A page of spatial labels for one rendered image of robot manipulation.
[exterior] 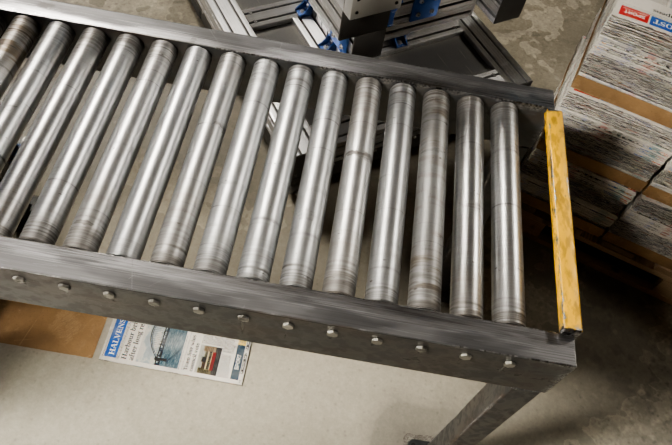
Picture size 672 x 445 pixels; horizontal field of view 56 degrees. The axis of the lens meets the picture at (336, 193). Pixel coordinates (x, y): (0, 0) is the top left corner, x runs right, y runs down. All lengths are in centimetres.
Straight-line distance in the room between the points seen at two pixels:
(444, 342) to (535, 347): 13
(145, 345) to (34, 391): 28
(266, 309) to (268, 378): 82
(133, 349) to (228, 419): 31
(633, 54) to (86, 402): 151
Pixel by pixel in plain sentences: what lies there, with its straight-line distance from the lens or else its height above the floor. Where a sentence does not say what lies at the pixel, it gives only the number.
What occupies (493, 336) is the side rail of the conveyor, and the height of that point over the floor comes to 80.
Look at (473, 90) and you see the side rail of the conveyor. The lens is 123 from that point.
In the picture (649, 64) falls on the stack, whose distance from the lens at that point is 156.
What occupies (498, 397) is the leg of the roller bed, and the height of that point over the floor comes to 62.
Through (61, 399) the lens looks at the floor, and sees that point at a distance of 178.
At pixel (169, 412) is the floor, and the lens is 172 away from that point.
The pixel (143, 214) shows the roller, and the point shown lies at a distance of 101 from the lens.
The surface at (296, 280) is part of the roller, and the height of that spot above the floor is 80.
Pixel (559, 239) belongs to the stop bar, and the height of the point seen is 82.
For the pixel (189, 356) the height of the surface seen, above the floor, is 1.
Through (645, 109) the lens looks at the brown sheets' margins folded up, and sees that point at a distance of 164.
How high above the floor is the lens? 164
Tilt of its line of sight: 55 degrees down
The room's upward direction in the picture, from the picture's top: 11 degrees clockwise
